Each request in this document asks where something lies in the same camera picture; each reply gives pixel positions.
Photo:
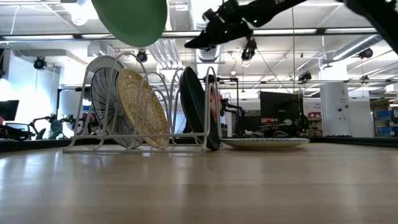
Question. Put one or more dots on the black monitor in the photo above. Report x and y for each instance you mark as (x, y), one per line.
(280, 104)
(9, 109)

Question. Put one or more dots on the black ceiling camera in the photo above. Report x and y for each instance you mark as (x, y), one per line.
(248, 51)
(142, 56)
(366, 53)
(39, 63)
(304, 77)

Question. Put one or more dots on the black background robot arm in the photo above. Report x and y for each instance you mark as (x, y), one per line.
(234, 115)
(54, 124)
(73, 123)

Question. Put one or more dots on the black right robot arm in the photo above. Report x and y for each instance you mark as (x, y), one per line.
(280, 7)

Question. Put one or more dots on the silver ventilation duct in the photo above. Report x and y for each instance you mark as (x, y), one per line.
(208, 54)

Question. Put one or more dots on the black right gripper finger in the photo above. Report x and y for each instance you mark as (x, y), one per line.
(205, 40)

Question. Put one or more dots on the black aluminium table frame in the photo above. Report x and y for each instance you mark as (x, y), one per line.
(31, 144)

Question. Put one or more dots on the dark teal plate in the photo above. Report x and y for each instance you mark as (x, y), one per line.
(196, 105)

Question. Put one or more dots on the blue white striped plate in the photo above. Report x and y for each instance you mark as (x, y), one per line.
(105, 102)

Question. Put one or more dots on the floral patterned plate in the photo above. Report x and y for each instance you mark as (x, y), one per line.
(264, 143)

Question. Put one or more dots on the person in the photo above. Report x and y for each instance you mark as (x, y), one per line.
(217, 107)

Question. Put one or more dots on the green plate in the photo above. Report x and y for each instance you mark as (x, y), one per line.
(133, 21)

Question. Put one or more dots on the yellow patterned plate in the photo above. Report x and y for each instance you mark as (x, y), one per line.
(146, 115)

